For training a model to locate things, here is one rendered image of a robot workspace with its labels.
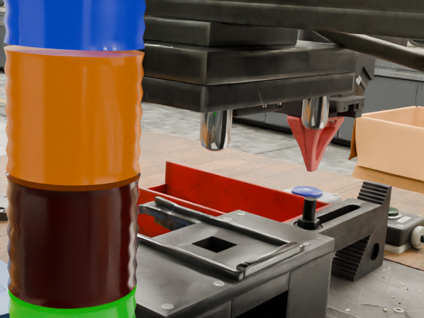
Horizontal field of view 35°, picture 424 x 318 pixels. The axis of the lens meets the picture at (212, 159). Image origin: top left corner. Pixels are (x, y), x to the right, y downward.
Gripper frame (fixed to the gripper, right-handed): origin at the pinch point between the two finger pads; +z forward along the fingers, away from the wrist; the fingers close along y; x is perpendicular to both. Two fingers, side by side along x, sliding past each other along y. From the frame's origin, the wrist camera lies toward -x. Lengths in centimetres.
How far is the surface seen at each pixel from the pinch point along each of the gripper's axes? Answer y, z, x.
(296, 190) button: 0.8, 3.3, 1.9
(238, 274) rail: -18.1, -2.1, 38.7
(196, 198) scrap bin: 10.1, 4.6, 10.8
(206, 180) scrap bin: 8.7, 1.9, 10.8
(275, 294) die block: -18.3, 0.8, 34.4
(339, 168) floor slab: 192, 98, -361
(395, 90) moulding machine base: 181, 43, -420
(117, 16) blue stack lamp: -30, -20, 61
